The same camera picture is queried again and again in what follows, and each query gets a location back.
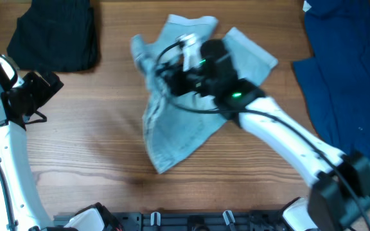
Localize dark green folded garment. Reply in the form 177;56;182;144
6;0;98;73

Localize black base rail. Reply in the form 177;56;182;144
53;210;314;231

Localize blue shirt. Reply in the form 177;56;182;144
293;0;370;160

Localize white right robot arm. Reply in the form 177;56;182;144
154;38;370;230

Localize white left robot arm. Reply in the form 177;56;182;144
0;55;120;231

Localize light blue denim shorts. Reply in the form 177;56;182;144
130;14;278;174

